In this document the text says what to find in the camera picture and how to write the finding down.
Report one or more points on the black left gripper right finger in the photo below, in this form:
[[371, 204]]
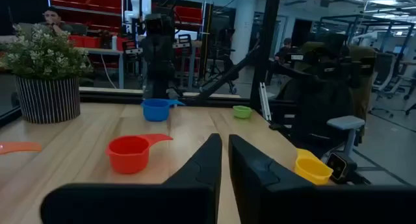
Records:
[[292, 204]]

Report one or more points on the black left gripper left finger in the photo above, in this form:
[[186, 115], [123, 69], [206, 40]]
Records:
[[146, 204]]

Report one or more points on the yellow measuring cup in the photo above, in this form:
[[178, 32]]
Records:
[[312, 172]]

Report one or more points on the red measuring cup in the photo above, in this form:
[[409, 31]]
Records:
[[130, 159]]

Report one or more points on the blue measuring cup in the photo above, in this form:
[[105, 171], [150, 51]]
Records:
[[156, 112]]

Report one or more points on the green measuring cup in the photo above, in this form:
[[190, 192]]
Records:
[[242, 113]]

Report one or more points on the orange measuring cup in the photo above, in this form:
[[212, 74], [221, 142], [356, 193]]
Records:
[[19, 147]]

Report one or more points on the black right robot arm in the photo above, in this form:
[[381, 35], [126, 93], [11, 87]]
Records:
[[159, 61]]

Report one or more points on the dark office chair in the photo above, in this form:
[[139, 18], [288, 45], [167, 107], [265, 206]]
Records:
[[383, 68], [318, 97]]

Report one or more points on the potted plant striped pot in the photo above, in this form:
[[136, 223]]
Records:
[[48, 100]]

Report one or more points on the person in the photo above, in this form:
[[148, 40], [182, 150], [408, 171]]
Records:
[[286, 45], [53, 19]]

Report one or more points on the white background table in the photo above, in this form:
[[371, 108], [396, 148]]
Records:
[[97, 51]]

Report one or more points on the red bin shelving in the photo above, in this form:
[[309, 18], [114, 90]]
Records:
[[97, 3]]

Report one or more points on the small black camera box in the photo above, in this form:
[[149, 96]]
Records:
[[338, 165]]

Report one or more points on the grey metal bracket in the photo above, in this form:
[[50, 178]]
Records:
[[265, 100]]

